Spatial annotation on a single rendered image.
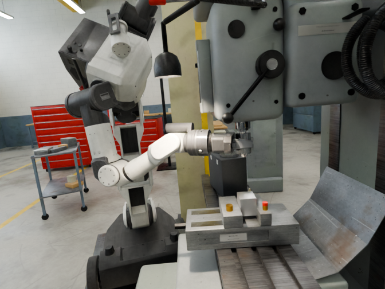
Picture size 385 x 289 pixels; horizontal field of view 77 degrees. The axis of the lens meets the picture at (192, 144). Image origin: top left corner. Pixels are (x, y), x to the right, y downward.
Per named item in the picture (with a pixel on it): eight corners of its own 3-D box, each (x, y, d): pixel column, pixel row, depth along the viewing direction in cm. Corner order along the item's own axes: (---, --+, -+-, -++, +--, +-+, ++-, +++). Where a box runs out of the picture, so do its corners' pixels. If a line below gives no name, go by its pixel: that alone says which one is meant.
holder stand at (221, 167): (223, 199, 111) (220, 157, 107) (209, 184, 132) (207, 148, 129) (247, 195, 114) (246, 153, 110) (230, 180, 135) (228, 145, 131)
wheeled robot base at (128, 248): (107, 233, 185) (100, 192, 178) (174, 220, 197) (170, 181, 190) (96, 298, 124) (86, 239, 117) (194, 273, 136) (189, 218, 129)
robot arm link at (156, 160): (182, 146, 78) (150, 167, 81) (191, 145, 86) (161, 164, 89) (172, 129, 79) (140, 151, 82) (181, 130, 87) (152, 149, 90)
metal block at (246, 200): (240, 216, 79) (239, 199, 77) (237, 208, 84) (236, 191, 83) (256, 215, 78) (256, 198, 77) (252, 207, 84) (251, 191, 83)
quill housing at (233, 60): (217, 125, 66) (210, -4, 60) (210, 118, 86) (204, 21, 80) (287, 119, 66) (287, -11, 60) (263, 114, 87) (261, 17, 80)
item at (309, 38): (290, 108, 64) (290, 0, 59) (262, 105, 88) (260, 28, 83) (362, 102, 64) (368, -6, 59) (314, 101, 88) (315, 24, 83)
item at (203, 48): (200, 113, 74) (195, 39, 70) (200, 112, 78) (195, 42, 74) (213, 112, 74) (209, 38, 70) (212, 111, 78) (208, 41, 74)
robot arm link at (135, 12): (132, -7, 106) (120, 23, 109) (133, -11, 98) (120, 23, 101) (156, 8, 110) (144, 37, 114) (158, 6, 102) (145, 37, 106)
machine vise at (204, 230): (187, 251, 76) (184, 219, 74) (188, 226, 91) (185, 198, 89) (299, 244, 75) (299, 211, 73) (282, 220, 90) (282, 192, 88)
